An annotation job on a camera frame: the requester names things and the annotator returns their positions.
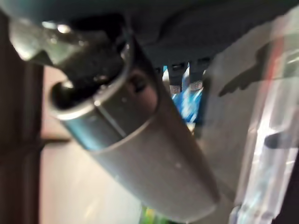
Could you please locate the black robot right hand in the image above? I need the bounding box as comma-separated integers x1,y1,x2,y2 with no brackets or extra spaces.
0,0,299,224

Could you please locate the green drink can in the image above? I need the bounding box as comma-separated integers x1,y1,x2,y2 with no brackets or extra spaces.
139,204,171,224

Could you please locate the blue plastic shopping basket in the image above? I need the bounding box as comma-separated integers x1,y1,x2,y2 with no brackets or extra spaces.
161,65,206,128

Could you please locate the small water bottle red cap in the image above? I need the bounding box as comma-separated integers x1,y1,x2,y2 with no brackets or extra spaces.
203,7,299,224

